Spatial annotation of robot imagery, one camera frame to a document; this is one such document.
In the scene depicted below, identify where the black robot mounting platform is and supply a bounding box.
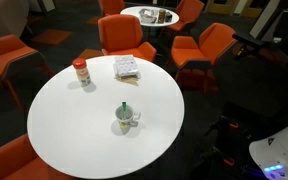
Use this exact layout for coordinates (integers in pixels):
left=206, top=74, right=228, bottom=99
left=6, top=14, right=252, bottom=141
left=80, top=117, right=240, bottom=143
left=188, top=99, right=288, bottom=180

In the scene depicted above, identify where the silver foil tray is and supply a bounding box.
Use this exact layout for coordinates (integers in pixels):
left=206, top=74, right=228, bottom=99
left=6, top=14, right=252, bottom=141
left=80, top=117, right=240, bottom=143
left=138, top=8, right=159, bottom=25

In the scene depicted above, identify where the wooden door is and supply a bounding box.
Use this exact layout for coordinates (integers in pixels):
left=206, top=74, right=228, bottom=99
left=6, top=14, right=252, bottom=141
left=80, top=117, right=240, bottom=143
left=205, top=0, right=238, bottom=16
left=240, top=0, right=264, bottom=19

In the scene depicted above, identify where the green and white marker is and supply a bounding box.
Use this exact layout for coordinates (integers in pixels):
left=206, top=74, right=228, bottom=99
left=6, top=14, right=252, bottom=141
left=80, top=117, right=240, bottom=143
left=121, top=101, right=128, bottom=118

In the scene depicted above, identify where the white cardboard box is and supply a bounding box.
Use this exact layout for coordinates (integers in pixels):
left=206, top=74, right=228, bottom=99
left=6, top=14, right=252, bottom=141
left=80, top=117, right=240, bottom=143
left=113, top=54, right=142, bottom=80

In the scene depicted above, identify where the small dark cup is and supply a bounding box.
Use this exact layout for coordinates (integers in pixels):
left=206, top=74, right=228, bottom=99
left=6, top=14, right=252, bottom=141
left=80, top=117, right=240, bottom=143
left=165, top=11, right=174, bottom=23

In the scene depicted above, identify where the small white round table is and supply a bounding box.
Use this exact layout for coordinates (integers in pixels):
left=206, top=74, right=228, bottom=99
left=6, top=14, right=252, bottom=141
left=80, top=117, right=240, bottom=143
left=119, top=5, right=180, bottom=28

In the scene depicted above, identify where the dark monitor screen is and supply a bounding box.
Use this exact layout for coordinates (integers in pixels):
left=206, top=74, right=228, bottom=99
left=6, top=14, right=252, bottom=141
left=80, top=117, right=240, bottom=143
left=273, top=9, right=288, bottom=40

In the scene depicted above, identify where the white mug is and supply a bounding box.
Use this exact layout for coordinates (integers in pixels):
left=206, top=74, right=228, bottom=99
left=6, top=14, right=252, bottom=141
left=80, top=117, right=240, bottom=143
left=114, top=105, right=142, bottom=130

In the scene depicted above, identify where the wooden stir sticks bundle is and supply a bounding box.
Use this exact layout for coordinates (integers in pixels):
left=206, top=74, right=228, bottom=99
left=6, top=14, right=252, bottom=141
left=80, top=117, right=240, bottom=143
left=114, top=74, right=140, bottom=87

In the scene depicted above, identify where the dark jar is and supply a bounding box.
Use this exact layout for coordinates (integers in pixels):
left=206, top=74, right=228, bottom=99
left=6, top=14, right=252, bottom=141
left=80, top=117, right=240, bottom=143
left=157, top=8, right=167, bottom=24

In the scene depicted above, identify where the orange armchair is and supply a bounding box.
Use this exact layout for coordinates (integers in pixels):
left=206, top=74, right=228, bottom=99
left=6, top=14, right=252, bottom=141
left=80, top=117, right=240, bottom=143
left=163, top=0, right=206, bottom=34
left=97, top=13, right=158, bottom=63
left=169, top=22, right=238, bottom=94
left=98, top=0, right=127, bottom=17
left=0, top=34, right=49, bottom=111
left=0, top=133, right=77, bottom=180

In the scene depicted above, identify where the jar with red lid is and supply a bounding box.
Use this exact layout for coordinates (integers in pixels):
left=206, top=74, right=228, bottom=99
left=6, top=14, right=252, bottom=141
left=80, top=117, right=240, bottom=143
left=71, top=57, right=92, bottom=88

